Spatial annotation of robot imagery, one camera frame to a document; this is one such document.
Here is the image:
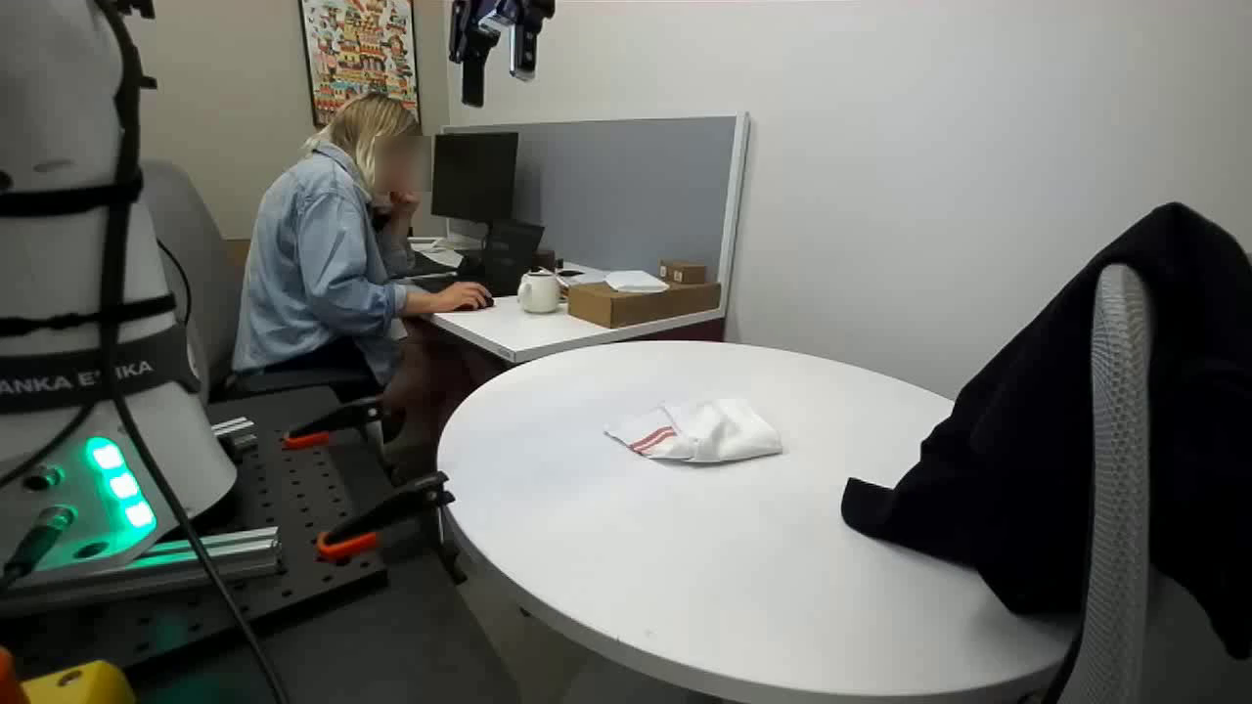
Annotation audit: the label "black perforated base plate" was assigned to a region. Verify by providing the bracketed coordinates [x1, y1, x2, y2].
[0, 384, 393, 675]

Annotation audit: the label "blonde person in blue shirt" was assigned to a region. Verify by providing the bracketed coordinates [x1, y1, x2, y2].
[230, 88, 496, 444]

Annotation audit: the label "orange object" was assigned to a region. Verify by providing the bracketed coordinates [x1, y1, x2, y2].
[0, 644, 32, 704]

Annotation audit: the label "white office desk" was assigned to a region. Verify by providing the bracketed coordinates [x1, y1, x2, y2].
[405, 232, 727, 367]

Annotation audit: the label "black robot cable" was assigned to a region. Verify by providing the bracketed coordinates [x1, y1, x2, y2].
[95, 0, 295, 704]

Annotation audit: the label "white mug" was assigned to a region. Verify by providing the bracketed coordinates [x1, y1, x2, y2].
[511, 264, 568, 318]

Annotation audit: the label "grey partition panel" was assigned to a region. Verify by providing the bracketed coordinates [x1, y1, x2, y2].
[445, 109, 756, 345]

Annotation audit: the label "white paper pad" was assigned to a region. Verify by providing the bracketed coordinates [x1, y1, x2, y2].
[597, 264, 672, 296]

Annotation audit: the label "dark hanging clothes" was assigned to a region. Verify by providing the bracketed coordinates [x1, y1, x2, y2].
[445, 0, 558, 109]

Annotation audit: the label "black clamp with orange tip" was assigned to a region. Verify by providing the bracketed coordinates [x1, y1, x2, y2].
[311, 468, 457, 568]
[278, 390, 389, 455]

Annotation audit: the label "black laptop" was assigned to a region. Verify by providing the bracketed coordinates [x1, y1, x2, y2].
[452, 220, 556, 296]

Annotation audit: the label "aluminium rail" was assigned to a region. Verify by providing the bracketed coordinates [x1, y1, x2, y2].
[0, 525, 284, 616]

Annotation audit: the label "colourful wall poster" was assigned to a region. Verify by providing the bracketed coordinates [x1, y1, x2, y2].
[292, 0, 426, 129]

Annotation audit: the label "white towel with red stripe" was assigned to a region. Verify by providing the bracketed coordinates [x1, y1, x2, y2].
[597, 396, 786, 468]

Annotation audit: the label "black cloth garment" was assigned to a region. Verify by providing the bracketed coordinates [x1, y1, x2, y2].
[835, 201, 1252, 659]

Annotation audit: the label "yellow object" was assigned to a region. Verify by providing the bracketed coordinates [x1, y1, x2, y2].
[16, 657, 139, 704]

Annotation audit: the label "grey mesh chair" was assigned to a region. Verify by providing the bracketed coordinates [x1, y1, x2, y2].
[1060, 257, 1252, 704]

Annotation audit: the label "grey office chair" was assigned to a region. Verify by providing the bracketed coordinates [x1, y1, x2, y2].
[135, 156, 383, 408]

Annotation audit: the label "large cardboard box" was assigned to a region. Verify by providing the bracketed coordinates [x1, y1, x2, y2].
[563, 274, 723, 330]

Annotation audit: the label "black computer monitor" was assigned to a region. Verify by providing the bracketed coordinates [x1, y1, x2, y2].
[431, 129, 520, 232]

